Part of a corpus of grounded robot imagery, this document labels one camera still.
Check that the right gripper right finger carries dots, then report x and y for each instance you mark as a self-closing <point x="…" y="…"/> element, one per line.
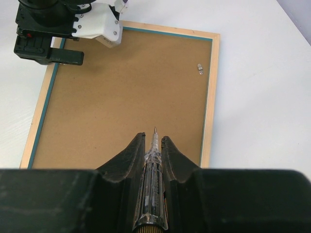
<point x="205" y="200"/>

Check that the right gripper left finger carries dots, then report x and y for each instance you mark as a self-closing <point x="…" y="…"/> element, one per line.
<point x="98" y="200"/>

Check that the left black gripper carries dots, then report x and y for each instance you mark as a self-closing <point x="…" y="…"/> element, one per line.
<point x="39" y="20"/>

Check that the small screwdriver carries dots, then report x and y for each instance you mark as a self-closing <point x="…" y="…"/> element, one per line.
<point x="150" y="212"/>

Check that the blue picture frame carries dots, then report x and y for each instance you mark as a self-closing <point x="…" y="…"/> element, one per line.
<point x="159" y="79"/>

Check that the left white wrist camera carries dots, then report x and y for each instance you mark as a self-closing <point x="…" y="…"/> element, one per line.
<point x="101" y="23"/>

